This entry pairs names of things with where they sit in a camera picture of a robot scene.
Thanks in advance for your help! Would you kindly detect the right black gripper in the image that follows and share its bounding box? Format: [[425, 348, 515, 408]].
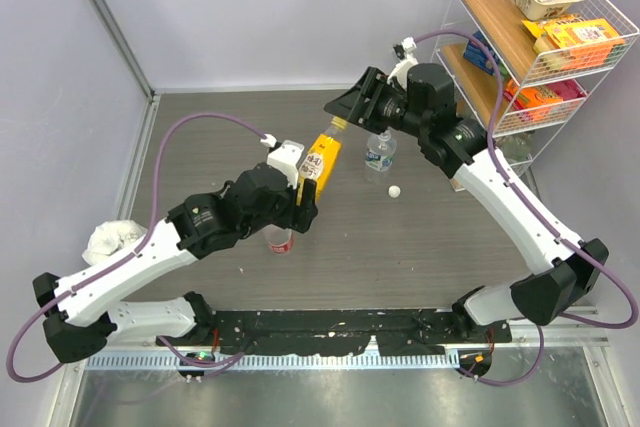
[[324, 67, 429, 139]]

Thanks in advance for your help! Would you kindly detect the clear Pocari water bottle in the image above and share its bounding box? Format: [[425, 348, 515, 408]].
[[364, 130, 397, 185]]

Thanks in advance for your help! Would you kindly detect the yellow juice bottle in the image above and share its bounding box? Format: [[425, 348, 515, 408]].
[[296, 116, 348, 205]]

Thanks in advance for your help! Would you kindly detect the white blue bottle cap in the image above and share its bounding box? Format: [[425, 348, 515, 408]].
[[388, 185, 401, 198]]

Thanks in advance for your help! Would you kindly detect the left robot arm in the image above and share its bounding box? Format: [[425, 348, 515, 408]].
[[33, 163, 318, 364]]

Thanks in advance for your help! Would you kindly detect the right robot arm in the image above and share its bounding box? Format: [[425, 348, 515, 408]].
[[324, 63, 609, 342]]

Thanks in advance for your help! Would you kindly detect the red cap clear bottle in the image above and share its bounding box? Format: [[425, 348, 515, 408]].
[[263, 225, 293, 254]]

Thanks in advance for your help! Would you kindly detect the blue snack box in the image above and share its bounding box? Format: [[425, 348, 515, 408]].
[[463, 31, 503, 75]]

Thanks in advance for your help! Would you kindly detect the clear glass jar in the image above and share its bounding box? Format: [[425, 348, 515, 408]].
[[496, 132, 533, 176]]

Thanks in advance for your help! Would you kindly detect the orange red snack pack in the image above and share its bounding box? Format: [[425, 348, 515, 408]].
[[503, 79, 586, 122]]

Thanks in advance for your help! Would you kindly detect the white crumpled cloth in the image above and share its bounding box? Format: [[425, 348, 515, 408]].
[[82, 220, 147, 266]]

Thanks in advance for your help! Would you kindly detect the orange yellow snack box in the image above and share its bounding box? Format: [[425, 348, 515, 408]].
[[522, 14, 626, 72]]

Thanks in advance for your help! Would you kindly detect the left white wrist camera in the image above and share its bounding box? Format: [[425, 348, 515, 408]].
[[260, 134, 305, 187]]

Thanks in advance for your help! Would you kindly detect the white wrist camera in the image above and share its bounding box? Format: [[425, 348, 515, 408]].
[[387, 37, 418, 90], [260, 134, 305, 187]]

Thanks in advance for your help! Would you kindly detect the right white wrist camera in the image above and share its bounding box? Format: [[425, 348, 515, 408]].
[[387, 37, 418, 90]]

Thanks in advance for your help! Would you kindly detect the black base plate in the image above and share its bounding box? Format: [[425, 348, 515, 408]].
[[167, 309, 512, 357]]

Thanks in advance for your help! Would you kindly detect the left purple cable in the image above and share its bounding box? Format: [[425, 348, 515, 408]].
[[8, 114, 266, 382]]

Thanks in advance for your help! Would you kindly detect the white slotted cable duct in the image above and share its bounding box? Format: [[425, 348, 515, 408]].
[[85, 349, 460, 371]]

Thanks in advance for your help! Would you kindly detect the white wire shelf rack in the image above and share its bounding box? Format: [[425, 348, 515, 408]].
[[433, 0, 639, 175]]

